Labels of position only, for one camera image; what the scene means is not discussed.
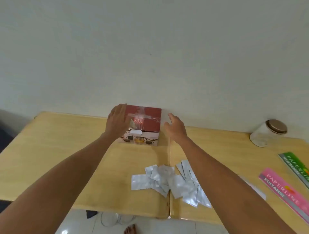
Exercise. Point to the person's right hand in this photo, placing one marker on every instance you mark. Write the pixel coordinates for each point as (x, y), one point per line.
(177, 130)

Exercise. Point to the person's left hand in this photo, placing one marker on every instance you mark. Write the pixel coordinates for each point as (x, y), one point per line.
(117, 123)

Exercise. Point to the red cardboard box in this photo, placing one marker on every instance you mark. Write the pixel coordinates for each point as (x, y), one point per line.
(144, 115)

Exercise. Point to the pile of silver foil packets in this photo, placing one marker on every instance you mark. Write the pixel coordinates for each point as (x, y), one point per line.
(164, 178)

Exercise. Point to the white cylindrical jar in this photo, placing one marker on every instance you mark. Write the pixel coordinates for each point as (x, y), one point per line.
(259, 137)

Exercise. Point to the gold round jar lid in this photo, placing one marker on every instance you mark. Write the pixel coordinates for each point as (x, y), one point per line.
(276, 126)

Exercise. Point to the person's left forearm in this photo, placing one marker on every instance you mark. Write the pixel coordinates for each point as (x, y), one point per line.
(60, 180)

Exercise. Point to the grey stamp pad box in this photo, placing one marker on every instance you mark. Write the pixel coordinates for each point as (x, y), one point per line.
(256, 189)

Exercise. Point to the person's left leg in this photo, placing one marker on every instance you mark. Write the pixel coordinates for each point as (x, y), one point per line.
(130, 229)

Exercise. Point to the light wooden table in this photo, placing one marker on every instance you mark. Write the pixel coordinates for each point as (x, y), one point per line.
(60, 144)
(229, 149)

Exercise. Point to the small black floor object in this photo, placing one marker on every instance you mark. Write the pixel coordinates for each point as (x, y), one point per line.
(91, 213)

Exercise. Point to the dark furniture piece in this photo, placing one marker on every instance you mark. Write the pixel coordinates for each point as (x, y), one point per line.
(4, 137)

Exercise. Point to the green receipt book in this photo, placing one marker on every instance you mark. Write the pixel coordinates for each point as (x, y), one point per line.
(295, 166)

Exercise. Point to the pink receipt book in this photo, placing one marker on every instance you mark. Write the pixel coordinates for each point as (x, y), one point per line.
(284, 192)

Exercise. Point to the black table leg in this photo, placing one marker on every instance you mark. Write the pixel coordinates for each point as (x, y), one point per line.
(4, 206)

